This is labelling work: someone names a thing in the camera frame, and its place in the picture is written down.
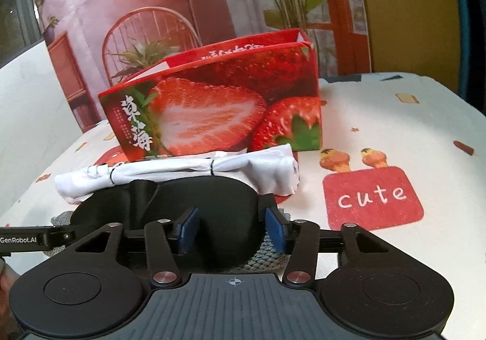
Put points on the red strawberry print cardboard box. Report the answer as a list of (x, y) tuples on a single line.
[(212, 112)]

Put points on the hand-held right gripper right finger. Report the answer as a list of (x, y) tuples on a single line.
[(275, 230)]

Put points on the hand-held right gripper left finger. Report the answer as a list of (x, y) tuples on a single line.
[(188, 230)]

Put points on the printed cartoon tablecloth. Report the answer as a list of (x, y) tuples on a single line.
[(417, 135)]

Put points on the white sock bundle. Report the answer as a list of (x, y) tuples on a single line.
[(250, 171)]

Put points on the dark framed window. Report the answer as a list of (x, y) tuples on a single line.
[(13, 2)]

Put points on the black cloth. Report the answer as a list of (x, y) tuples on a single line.
[(224, 211)]

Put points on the wooden panel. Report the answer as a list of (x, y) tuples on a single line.
[(402, 9)]

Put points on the teal curtain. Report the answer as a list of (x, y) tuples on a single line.
[(461, 21)]

